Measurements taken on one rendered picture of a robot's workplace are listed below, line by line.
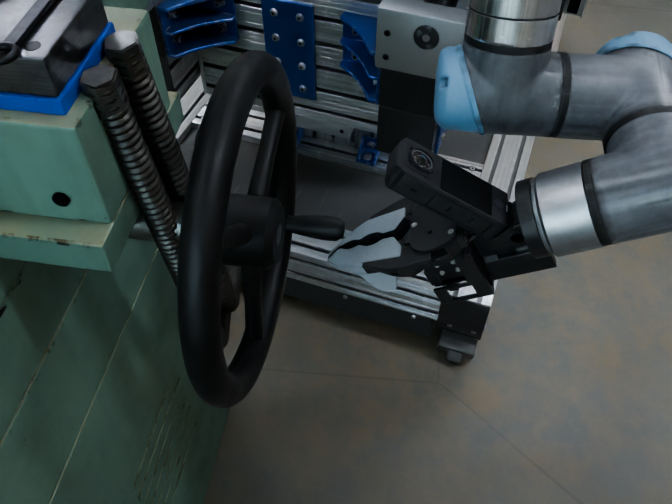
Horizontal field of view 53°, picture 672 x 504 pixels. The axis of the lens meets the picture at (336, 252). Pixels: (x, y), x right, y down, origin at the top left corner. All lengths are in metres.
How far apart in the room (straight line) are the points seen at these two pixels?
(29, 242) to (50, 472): 0.27
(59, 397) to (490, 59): 0.49
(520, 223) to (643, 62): 0.17
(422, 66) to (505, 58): 0.35
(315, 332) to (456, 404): 0.33
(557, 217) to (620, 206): 0.05
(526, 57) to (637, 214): 0.16
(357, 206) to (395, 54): 0.54
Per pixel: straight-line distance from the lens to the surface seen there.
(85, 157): 0.46
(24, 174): 0.50
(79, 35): 0.48
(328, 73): 1.15
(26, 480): 0.68
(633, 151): 0.59
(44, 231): 0.52
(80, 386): 0.73
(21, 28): 0.46
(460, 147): 1.56
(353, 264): 0.64
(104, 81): 0.46
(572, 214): 0.57
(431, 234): 0.61
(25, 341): 0.62
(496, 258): 0.63
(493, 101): 0.60
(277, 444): 1.34
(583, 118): 0.62
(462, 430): 1.37
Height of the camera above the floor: 1.23
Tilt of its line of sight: 50 degrees down
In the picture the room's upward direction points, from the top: straight up
